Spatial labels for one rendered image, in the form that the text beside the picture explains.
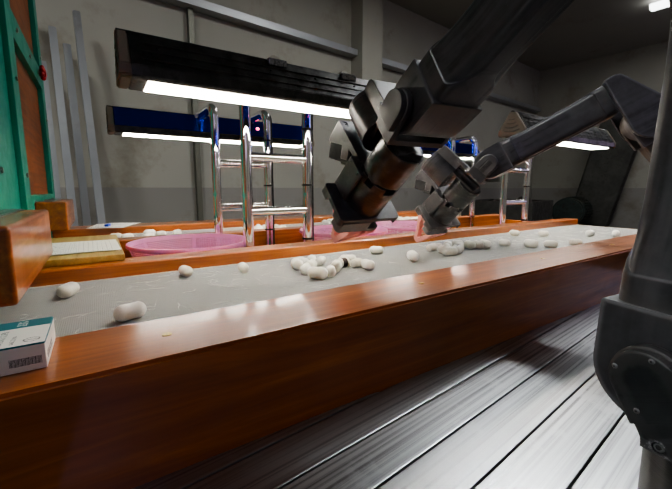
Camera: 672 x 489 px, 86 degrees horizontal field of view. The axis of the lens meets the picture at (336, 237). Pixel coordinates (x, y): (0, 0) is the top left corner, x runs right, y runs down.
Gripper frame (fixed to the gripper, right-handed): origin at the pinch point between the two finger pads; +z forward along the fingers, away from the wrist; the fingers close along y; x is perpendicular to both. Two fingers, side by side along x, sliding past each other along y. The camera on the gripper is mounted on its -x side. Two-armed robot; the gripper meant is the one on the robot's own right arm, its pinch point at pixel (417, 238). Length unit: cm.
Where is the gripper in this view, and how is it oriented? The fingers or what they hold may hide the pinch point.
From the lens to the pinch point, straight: 91.7
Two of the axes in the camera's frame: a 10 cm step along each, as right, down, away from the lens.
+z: -4.0, 5.8, 7.1
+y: -8.4, 0.9, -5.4
